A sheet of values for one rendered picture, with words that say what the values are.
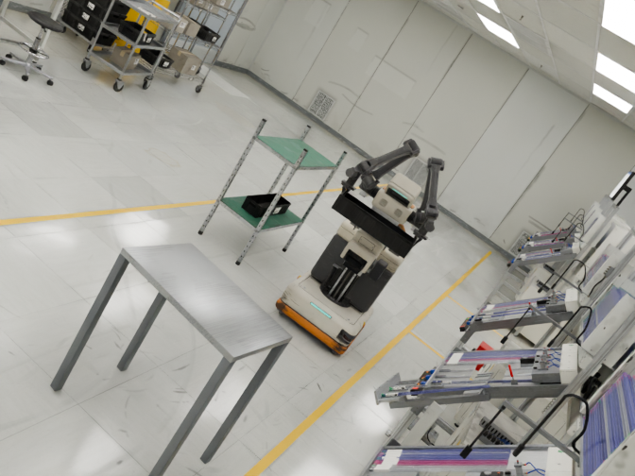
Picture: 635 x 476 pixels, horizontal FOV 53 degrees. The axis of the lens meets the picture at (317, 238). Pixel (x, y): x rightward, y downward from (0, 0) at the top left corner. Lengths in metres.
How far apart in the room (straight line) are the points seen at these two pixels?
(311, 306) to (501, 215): 7.80
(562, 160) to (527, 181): 0.69
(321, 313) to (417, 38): 8.59
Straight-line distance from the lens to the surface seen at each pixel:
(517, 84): 12.12
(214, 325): 2.61
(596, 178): 11.99
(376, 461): 2.65
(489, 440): 3.65
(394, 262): 4.78
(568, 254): 7.94
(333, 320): 4.66
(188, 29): 9.09
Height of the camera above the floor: 2.08
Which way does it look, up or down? 18 degrees down
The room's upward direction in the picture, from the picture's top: 33 degrees clockwise
